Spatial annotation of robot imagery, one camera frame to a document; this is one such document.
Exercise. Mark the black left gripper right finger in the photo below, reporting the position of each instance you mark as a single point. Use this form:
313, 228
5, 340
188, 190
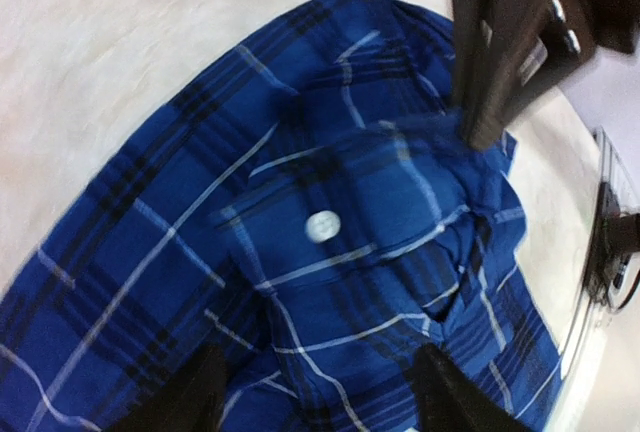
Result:
447, 400

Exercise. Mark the aluminium front frame rail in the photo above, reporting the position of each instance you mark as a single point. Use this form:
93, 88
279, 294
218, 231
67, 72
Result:
585, 345

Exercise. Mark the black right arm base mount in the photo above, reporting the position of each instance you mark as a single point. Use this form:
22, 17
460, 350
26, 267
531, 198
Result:
613, 241

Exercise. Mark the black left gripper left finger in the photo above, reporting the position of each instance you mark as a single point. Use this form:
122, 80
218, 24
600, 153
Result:
191, 400

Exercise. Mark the blue plaid flannel shirt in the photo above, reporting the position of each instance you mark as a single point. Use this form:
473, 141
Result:
305, 205

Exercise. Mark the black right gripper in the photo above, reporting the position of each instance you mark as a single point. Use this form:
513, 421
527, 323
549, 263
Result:
535, 45

